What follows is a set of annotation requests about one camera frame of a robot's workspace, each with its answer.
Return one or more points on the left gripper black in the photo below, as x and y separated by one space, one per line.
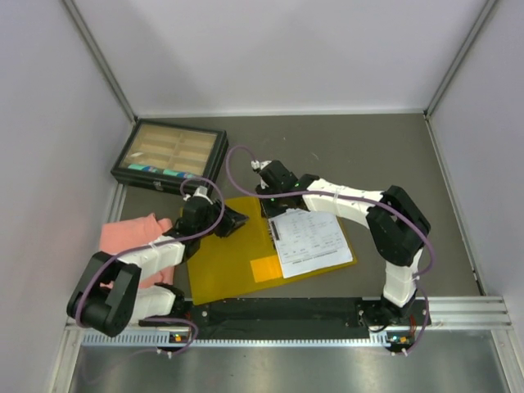
231 221

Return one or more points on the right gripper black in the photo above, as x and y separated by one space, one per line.
268 211

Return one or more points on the metal folder clip mechanism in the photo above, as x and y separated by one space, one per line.
273 230

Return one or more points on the yellow plastic folder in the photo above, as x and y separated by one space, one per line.
243 262

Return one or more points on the white paper sheet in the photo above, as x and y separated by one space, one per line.
310 241

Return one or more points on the black compartment display box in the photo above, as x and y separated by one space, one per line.
170 146

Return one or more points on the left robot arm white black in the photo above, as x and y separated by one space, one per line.
119 288

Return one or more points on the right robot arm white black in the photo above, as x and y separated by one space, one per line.
398 228

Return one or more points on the teal tube right in box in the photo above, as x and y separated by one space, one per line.
177 175

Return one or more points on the teal tube in box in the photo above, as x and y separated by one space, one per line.
177 175
143 168

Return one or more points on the teal tube left in box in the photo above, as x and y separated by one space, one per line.
143 168

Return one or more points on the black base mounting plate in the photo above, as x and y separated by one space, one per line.
277 318

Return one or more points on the pink folded cloth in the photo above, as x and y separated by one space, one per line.
127 234

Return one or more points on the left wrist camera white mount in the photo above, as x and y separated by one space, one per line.
201 192

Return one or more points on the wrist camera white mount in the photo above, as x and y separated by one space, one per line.
257 165
201 192

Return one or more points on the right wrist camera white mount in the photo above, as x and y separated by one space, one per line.
257 165

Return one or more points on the grey slotted cable duct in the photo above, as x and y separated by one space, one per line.
167 338

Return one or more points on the aluminium front rail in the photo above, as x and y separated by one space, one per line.
469 313

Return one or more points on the left aluminium frame post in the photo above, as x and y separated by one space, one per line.
98 57

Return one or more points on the aluminium frame post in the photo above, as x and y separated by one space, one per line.
98 57
485 14

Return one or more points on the right aluminium frame post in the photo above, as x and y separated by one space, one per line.
485 14

